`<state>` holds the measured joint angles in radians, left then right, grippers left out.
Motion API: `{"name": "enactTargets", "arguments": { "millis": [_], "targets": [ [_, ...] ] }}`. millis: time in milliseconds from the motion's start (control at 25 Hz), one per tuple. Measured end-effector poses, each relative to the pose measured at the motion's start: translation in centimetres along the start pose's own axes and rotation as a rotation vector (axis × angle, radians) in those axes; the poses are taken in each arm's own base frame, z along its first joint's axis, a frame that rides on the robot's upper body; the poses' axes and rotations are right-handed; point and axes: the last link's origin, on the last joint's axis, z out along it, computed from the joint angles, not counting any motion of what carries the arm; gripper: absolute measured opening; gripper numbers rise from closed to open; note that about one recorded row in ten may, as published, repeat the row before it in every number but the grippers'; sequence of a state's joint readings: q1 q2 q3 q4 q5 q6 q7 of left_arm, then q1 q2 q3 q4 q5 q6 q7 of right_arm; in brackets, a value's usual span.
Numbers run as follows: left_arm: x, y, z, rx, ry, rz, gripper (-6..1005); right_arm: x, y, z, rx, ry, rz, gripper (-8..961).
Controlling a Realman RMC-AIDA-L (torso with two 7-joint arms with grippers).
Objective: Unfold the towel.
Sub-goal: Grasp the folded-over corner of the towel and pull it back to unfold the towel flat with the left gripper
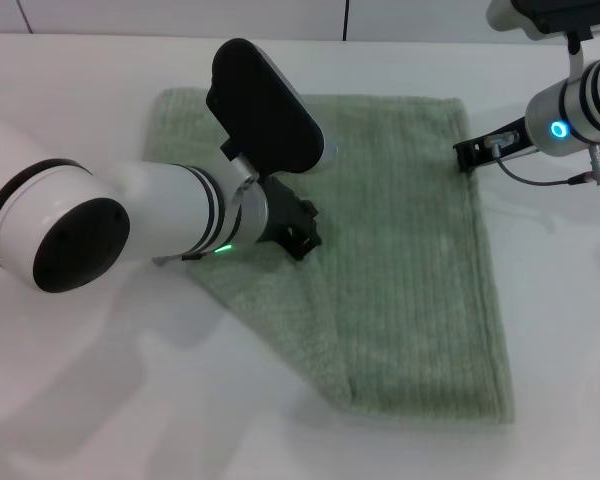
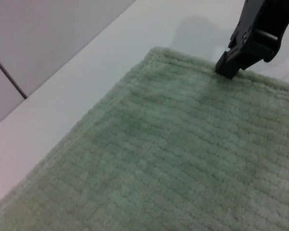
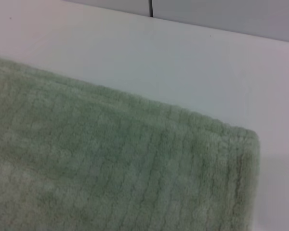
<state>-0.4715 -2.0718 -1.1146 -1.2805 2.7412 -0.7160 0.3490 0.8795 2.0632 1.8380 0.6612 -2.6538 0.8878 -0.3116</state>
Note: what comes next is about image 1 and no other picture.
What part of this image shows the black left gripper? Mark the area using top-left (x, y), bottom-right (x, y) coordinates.
top-left (257, 175), bottom-right (324, 262)

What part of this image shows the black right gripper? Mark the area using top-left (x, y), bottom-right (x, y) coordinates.
top-left (453, 115), bottom-right (531, 174)

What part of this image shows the green terry towel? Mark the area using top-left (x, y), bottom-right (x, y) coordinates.
top-left (147, 87), bottom-right (518, 427)

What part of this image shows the grey right gripper cable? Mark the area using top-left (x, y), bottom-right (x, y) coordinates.
top-left (488, 141), bottom-right (600, 189)

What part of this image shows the silver left camera bracket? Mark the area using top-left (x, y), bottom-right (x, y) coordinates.
top-left (228, 154), bottom-right (260, 202)

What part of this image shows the silver camera bracket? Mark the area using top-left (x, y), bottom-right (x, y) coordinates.
top-left (566, 28), bottom-right (600, 84)
top-left (228, 154), bottom-right (260, 202)

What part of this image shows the silver right camera bracket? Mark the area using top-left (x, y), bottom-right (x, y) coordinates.
top-left (566, 28), bottom-right (600, 84)

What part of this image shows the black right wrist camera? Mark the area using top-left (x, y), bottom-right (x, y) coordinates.
top-left (484, 0), bottom-right (600, 39)

